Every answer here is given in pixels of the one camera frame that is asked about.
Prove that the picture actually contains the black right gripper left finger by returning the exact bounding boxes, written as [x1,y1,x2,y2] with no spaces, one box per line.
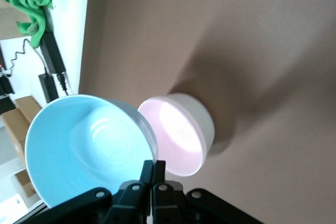
[15,160,154,224]

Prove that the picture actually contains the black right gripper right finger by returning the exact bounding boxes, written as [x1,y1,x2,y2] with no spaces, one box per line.
[152,160,263,224]

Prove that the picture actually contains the pink bowl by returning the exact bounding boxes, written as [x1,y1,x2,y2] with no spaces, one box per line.
[137,95,206,178]

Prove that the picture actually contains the light blue bowl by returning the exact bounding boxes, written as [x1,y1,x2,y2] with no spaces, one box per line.
[24,93,160,209]

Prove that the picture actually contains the white bowl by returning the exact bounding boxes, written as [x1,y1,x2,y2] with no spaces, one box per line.
[167,92,216,156]

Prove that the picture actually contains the small cardboard box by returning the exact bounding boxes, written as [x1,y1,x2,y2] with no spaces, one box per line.
[12,168,38,201]

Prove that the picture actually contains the large cardboard box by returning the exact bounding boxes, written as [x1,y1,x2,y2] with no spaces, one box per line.
[1,96,43,167]

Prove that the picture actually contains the short black power adapter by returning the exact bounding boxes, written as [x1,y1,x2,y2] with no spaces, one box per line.
[38,73,59,103]

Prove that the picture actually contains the long black power adapter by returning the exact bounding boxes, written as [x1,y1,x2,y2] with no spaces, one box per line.
[39,31,67,76]

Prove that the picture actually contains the brown table cover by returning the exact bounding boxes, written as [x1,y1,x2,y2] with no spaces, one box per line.
[78,0,336,224]

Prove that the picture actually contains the green cloth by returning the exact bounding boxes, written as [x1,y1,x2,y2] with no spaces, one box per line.
[0,0,55,49]

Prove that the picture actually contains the black plug with cable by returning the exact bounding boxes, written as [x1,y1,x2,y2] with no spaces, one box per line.
[56,72,70,97]

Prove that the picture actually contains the grey coiled cable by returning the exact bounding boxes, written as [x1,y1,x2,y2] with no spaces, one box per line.
[4,38,33,76]

